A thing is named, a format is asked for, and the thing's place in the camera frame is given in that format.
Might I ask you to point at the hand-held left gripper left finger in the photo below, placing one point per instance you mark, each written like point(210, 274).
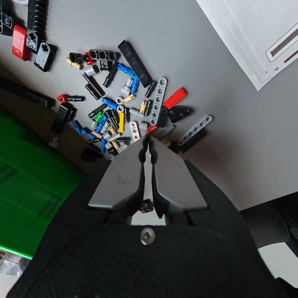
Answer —
point(118, 181)

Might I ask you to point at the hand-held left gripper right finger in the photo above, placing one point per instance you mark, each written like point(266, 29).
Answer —
point(179, 184)

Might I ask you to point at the pile of lego pieces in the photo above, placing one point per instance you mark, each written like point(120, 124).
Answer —
point(125, 69)

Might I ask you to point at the black lego connector piece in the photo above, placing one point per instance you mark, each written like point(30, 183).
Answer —
point(146, 206)

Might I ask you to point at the lego instruction booklet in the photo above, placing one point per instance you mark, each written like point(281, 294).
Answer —
point(244, 35)

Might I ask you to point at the green plastic bin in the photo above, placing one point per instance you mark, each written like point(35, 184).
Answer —
point(28, 186)

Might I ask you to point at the clear plastic bag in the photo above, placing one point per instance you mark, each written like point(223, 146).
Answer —
point(11, 263)

